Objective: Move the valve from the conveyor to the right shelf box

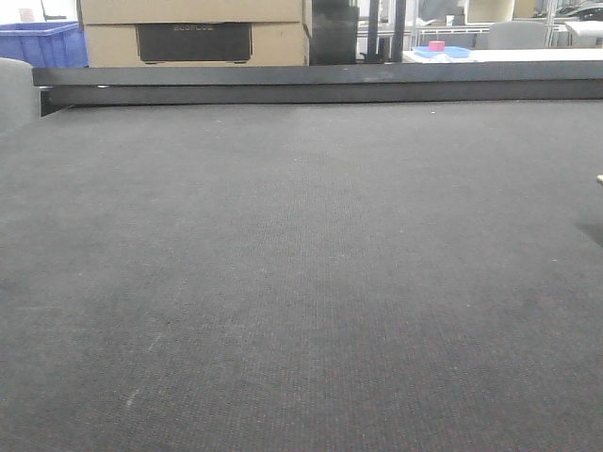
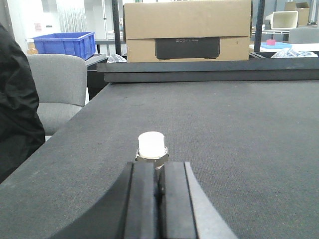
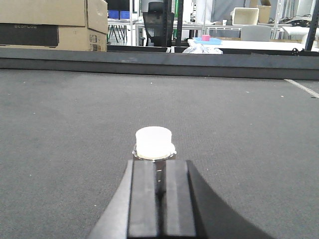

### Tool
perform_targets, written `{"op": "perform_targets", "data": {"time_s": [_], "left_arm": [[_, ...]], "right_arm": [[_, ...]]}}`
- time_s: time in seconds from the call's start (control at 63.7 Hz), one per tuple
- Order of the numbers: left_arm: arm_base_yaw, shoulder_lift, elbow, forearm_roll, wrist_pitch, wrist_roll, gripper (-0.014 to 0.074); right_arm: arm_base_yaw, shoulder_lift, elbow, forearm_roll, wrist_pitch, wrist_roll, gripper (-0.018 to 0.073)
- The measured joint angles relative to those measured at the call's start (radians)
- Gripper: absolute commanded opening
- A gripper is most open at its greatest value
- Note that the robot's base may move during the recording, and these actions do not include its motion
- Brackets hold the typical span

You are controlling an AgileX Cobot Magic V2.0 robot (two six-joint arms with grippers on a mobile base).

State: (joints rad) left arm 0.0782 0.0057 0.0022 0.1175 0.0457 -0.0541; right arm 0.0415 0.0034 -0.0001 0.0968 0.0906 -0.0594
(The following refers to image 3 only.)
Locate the black office chair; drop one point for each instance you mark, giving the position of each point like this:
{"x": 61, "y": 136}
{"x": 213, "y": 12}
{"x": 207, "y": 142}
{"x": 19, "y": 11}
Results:
{"x": 158, "y": 21}

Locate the grey conveyor belt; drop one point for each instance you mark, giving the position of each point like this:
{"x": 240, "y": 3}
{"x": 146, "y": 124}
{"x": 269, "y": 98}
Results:
{"x": 67, "y": 128}

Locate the beige plastic crate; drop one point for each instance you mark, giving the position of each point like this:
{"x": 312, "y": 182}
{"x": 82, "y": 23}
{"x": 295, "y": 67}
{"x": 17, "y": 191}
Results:
{"x": 245, "y": 16}

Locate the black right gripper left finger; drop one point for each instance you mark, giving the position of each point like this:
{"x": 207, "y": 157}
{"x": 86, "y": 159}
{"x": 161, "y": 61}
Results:
{"x": 132, "y": 211}

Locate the light blue tray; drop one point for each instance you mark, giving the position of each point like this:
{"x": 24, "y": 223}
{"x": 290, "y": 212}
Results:
{"x": 211, "y": 41}

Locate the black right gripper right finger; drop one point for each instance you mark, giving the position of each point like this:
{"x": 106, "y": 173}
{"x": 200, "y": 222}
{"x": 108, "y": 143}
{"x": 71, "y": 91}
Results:
{"x": 194, "y": 211}

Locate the grey chair back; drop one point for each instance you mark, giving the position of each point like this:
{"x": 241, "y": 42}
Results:
{"x": 256, "y": 33}

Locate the silver valve with white cap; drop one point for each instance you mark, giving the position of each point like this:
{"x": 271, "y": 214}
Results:
{"x": 154, "y": 143}

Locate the pink cube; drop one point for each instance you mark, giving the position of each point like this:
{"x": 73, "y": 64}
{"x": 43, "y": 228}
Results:
{"x": 205, "y": 37}

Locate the upper cardboard box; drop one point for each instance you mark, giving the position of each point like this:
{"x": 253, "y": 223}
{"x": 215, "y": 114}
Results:
{"x": 92, "y": 14}

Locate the white table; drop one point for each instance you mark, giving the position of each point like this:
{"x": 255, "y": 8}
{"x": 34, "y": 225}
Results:
{"x": 256, "y": 45}

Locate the lower cardboard box black label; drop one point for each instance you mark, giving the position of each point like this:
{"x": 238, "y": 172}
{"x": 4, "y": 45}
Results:
{"x": 51, "y": 37}

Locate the crumpled clear plastic bag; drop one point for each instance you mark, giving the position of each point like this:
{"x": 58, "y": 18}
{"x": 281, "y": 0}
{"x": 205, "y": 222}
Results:
{"x": 200, "y": 49}

